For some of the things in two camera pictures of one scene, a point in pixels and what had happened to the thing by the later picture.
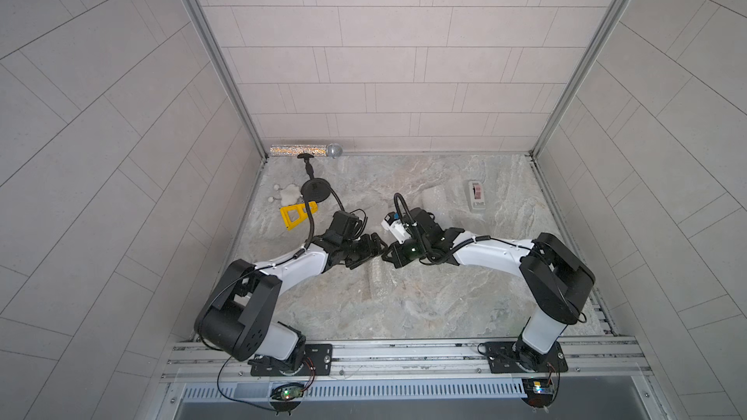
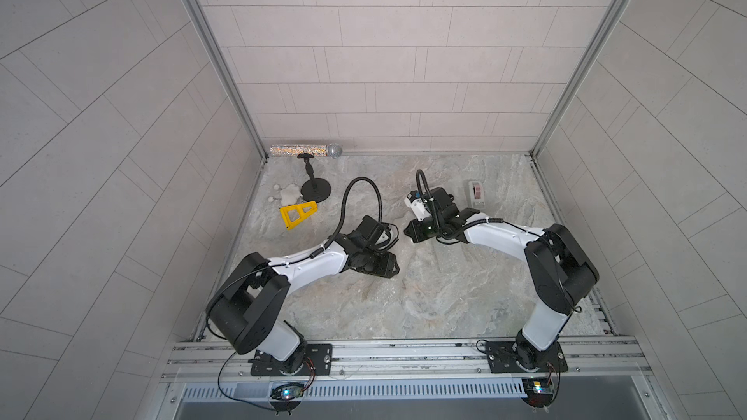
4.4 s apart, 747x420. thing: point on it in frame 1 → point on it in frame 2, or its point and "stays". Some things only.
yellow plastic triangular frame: x=301 y=216 stays
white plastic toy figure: x=290 y=194 stays
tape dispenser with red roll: x=477 y=195 stays
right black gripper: x=398 y=257 → x=416 y=232
